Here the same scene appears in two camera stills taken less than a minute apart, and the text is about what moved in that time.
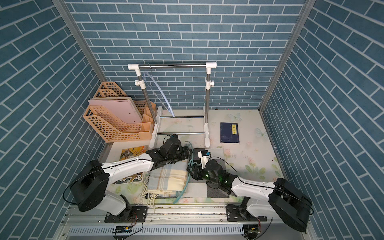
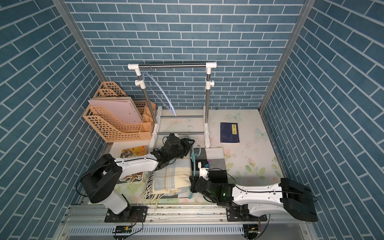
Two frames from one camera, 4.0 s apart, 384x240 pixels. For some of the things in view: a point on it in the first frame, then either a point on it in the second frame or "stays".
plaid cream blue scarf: [164, 180] stays
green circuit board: [123, 229] stays
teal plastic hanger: [191, 162] → [193, 156]
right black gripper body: [199, 173] → [194, 187]
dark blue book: [229, 132] stays
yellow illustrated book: [128, 153] stays
